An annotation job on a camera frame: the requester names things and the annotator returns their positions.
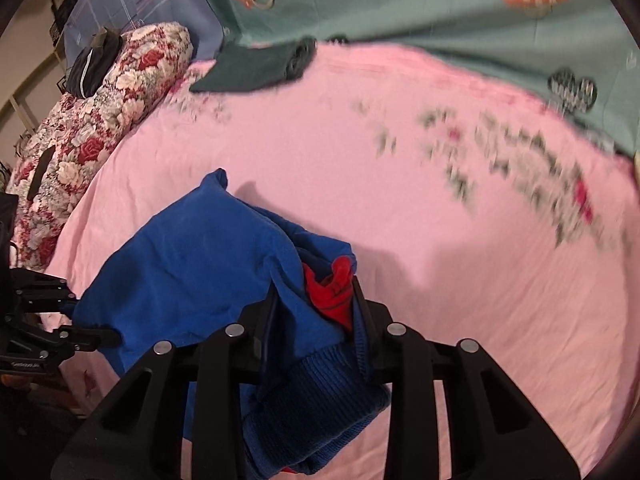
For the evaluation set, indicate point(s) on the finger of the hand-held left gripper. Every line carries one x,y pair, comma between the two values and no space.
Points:
40,287
90,338

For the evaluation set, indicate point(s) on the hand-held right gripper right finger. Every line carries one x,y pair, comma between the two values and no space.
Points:
361,321

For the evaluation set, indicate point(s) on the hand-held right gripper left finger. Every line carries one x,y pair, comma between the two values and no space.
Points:
256,327

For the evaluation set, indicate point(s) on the blue sweater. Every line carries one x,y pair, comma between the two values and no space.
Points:
200,280

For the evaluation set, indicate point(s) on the pink floral bedsheet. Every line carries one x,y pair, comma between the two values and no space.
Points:
400,220

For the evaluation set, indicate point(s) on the floral red pillow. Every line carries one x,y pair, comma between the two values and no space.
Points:
90,130

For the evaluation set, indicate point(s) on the black bag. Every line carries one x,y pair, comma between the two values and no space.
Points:
92,67

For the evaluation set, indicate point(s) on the dark green folded cloth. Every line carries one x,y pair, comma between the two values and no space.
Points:
255,67

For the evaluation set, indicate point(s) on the blue plaid pillow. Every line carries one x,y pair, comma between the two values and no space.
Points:
145,0

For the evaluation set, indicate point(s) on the teal heart print sheet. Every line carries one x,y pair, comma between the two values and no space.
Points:
425,15

